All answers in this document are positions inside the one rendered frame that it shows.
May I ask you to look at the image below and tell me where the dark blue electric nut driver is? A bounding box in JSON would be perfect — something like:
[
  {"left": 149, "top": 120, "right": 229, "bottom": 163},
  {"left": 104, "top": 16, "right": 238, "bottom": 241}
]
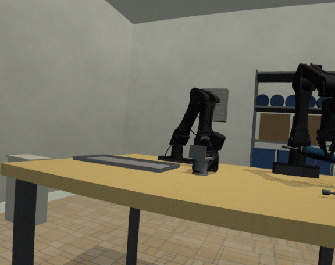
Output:
[{"left": 282, "top": 144, "right": 335, "bottom": 164}]

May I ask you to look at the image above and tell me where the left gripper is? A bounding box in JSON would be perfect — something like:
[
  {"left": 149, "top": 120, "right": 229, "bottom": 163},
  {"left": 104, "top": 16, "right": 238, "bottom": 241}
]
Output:
[{"left": 316, "top": 113, "right": 335, "bottom": 159}]

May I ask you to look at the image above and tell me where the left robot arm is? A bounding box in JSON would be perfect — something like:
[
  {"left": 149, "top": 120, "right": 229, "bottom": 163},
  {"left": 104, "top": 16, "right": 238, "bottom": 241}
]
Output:
[{"left": 273, "top": 63, "right": 335, "bottom": 169}]

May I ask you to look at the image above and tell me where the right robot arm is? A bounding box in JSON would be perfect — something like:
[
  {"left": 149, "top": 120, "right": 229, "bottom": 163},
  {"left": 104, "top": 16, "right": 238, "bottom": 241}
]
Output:
[{"left": 158, "top": 88, "right": 226, "bottom": 162}]

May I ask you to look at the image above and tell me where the black cylinder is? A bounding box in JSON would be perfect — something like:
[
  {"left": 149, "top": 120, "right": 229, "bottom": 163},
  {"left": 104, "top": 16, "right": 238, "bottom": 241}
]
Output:
[{"left": 192, "top": 159, "right": 209, "bottom": 176}]

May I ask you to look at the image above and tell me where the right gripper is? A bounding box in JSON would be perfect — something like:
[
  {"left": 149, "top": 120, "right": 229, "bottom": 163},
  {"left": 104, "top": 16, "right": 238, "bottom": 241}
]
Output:
[{"left": 206, "top": 143, "right": 219, "bottom": 172}]

